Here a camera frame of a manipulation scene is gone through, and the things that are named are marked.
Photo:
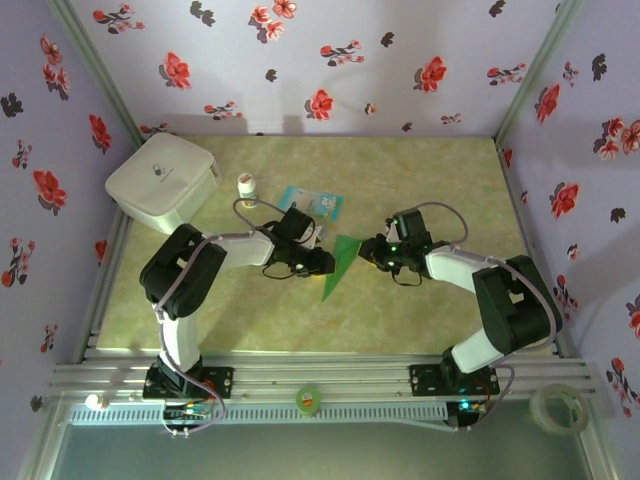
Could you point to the green paper sheet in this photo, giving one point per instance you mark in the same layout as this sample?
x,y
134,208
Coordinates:
x,y
342,255

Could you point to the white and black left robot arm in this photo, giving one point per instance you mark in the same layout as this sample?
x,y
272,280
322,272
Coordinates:
x,y
245,250

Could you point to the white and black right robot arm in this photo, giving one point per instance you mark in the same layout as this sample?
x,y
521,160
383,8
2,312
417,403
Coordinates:
x,y
455,270

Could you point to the light blue snack packet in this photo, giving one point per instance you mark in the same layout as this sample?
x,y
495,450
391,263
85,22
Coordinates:
x,y
322,200

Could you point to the white pill bottle orange label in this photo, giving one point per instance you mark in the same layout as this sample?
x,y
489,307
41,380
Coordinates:
x,y
247,186

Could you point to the small green round container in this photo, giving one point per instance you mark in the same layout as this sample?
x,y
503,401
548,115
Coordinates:
x,y
307,399

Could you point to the white lidded storage box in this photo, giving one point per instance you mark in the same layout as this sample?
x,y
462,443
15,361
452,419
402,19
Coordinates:
x,y
160,180

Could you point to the clear adhesive tape roll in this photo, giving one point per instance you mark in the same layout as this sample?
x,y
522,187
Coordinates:
x,y
537,415

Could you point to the small white knob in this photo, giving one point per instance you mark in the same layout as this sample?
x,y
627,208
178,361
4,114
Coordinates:
x,y
95,401

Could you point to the aluminium mounting rail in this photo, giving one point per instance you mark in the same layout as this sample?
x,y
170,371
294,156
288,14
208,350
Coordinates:
x,y
325,375

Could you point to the aluminium side rail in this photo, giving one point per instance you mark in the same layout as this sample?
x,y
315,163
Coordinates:
x,y
520,210
102,300

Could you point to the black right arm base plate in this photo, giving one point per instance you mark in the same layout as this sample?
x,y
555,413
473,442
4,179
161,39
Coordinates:
x,y
425,380

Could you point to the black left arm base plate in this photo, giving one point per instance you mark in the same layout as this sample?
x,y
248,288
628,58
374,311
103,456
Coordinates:
x,y
220,380

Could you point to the aluminium frame post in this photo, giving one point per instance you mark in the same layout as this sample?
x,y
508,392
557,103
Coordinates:
x,y
537,70
95,70

